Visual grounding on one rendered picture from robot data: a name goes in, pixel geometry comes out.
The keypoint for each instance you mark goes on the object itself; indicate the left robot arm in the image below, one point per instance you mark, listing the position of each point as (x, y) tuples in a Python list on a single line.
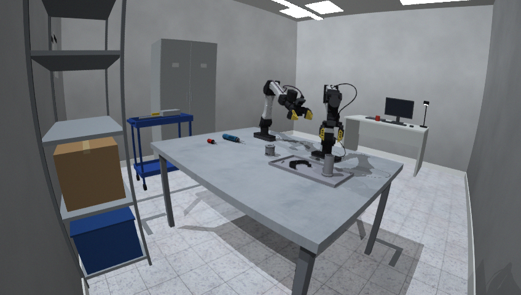
[(332, 105)]

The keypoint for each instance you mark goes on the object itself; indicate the blue screwdriver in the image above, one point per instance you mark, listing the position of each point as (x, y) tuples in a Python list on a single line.
[(231, 138)]

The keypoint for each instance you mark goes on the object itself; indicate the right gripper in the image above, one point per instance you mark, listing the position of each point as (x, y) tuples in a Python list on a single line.
[(294, 112)]

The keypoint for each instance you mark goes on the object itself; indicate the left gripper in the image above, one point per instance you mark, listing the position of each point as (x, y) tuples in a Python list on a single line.
[(324, 125)]

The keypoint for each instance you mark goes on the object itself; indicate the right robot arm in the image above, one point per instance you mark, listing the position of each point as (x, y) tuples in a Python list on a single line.
[(285, 99)]

